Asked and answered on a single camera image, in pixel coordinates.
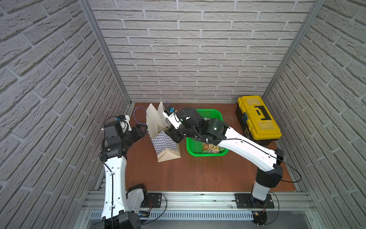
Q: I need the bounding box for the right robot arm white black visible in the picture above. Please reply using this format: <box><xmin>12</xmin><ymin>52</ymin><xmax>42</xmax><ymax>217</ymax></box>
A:
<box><xmin>162</xmin><ymin>106</ymin><xmax>284</xmax><ymax>201</ymax></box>

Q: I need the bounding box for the green plastic basket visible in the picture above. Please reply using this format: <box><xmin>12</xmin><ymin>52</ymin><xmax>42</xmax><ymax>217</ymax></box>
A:
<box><xmin>186</xmin><ymin>109</ymin><xmax>229</xmax><ymax>157</ymax></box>

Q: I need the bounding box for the white blue checkered paper bag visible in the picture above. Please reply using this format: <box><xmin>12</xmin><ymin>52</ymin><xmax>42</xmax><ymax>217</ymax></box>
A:
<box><xmin>133</xmin><ymin>102</ymin><xmax>181</xmax><ymax>162</ymax></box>

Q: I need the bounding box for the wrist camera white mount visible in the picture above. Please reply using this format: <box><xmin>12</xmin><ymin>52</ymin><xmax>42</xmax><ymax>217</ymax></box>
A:
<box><xmin>163</xmin><ymin>106</ymin><xmax>182</xmax><ymax>129</ymax></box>
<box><xmin>116</xmin><ymin>115</ymin><xmax>131</xmax><ymax>133</ymax></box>

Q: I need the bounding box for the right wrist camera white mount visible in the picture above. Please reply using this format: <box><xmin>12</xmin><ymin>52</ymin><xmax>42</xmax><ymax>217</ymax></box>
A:
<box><xmin>163</xmin><ymin>106</ymin><xmax>182</xmax><ymax>129</ymax></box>

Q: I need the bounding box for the small circuit board left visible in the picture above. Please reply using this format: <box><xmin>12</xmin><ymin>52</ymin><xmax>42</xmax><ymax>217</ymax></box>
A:
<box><xmin>138</xmin><ymin>211</ymin><xmax>150</xmax><ymax>219</ymax></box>

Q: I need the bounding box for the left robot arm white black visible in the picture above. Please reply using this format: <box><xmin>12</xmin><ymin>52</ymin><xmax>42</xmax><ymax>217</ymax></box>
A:
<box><xmin>93</xmin><ymin>115</ymin><xmax>148</xmax><ymax>229</ymax></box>

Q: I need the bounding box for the yellow black toolbox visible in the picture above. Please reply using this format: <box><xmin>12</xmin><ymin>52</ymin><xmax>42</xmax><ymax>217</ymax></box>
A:
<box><xmin>235</xmin><ymin>95</ymin><xmax>282</xmax><ymax>146</ymax></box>

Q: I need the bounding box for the round black connector right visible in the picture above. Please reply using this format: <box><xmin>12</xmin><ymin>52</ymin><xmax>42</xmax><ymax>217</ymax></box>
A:
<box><xmin>252</xmin><ymin>211</ymin><xmax>267</xmax><ymax>226</ymax></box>

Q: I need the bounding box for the brown food packet in basket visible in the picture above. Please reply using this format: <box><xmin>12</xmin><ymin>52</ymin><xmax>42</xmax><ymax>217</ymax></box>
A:
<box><xmin>202</xmin><ymin>143</ymin><xmax>225</xmax><ymax>154</ymax></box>

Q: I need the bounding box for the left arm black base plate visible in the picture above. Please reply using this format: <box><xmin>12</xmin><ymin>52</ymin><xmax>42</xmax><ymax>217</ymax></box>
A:
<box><xmin>141</xmin><ymin>192</ymin><xmax>164</xmax><ymax>209</ymax></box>

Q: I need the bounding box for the aluminium front rail frame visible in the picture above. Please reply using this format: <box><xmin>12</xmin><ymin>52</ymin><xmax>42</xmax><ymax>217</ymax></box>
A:
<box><xmin>77</xmin><ymin>190</ymin><xmax>318</xmax><ymax>221</ymax></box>

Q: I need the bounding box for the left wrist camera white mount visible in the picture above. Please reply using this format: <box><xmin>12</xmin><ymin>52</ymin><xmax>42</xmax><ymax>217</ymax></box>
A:
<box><xmin>116</xmin><ymin>115</ymin><xmax>131</xmax><ymax>133</ymax></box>

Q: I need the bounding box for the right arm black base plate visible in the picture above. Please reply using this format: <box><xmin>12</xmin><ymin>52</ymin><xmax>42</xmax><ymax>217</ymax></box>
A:
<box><xmin>234</xmin><ymin>193</ymin><xmax>275</xmax><ymax>209</ymax></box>

